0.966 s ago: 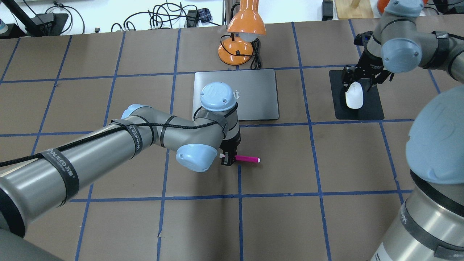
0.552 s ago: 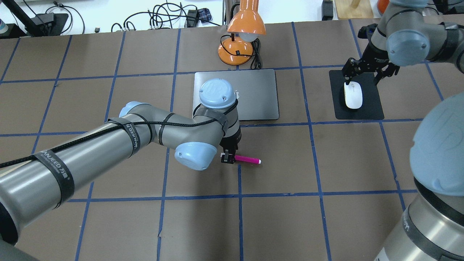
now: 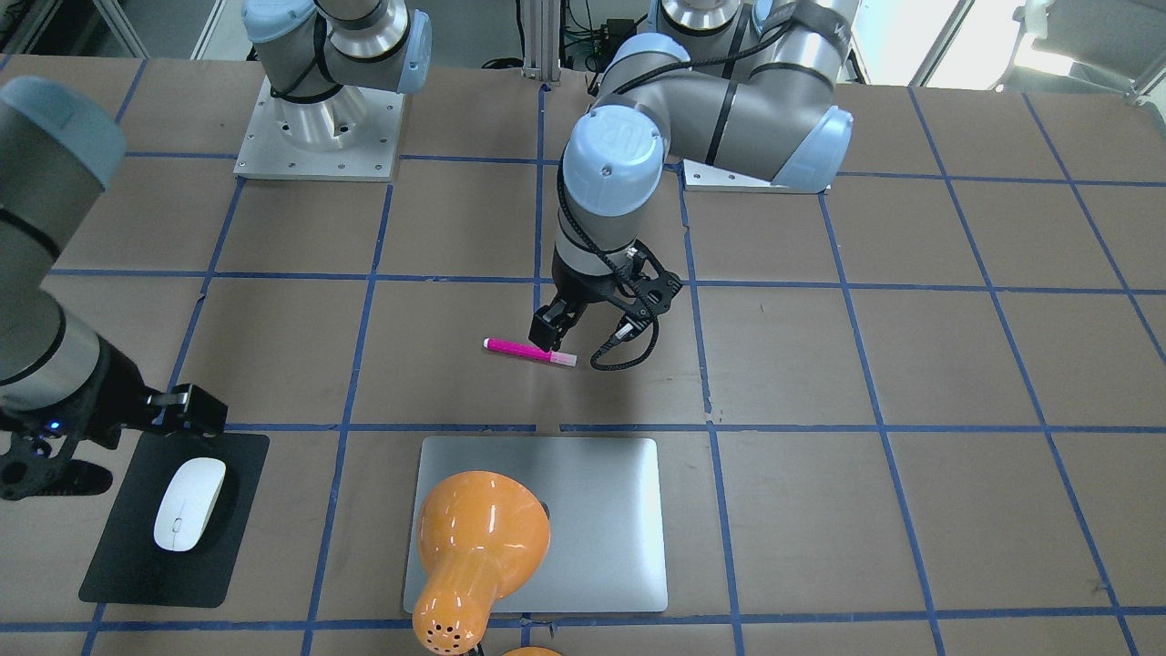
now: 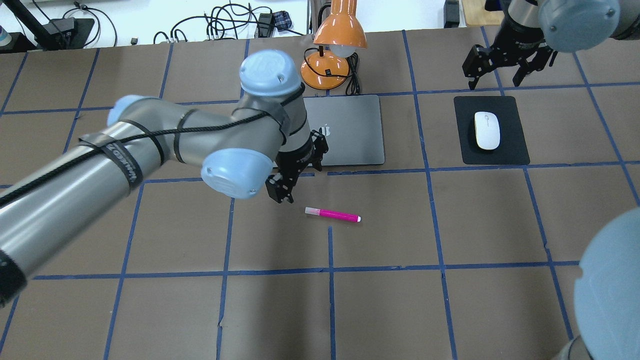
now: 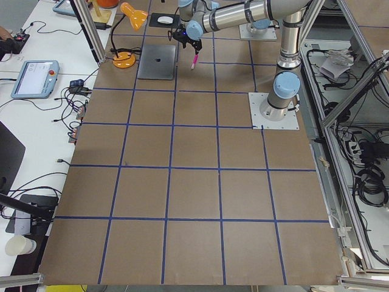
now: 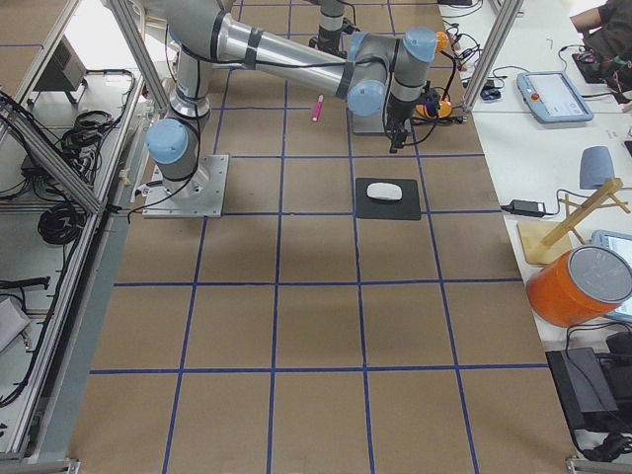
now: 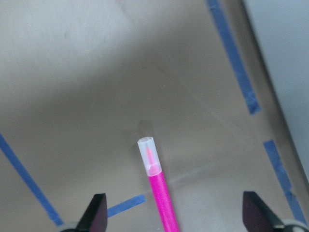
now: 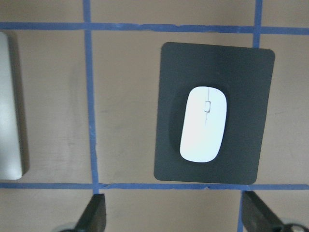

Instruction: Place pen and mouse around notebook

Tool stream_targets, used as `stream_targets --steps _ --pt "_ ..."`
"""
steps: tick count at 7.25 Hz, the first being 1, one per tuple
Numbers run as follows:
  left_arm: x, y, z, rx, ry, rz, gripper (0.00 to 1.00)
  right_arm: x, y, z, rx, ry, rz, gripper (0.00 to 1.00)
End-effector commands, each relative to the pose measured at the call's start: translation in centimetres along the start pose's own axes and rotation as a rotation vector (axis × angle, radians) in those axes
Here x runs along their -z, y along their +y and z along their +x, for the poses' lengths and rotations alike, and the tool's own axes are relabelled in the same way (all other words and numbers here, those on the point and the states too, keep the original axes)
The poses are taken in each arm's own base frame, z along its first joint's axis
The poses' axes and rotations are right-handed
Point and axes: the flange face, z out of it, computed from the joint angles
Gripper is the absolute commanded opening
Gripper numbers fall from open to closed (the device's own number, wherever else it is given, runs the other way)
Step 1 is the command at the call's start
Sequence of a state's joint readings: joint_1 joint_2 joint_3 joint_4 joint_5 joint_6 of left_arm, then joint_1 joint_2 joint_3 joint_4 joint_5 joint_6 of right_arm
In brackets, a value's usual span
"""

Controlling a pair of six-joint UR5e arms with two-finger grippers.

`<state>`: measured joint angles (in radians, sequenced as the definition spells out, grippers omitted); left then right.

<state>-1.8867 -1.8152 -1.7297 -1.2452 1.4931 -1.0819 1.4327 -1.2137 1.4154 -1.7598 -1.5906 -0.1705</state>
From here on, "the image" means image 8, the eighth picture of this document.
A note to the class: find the grey closed laptop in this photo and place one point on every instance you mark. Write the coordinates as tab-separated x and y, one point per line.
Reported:
11	167

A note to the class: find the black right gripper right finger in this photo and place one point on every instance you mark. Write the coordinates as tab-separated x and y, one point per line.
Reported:
257	216

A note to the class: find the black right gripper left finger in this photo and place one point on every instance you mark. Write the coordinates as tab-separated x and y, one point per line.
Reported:
93	219

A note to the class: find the white computer mouse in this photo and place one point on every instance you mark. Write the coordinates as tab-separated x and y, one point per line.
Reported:
203	125

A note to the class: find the black mousepad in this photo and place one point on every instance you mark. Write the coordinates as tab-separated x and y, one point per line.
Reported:
244	76

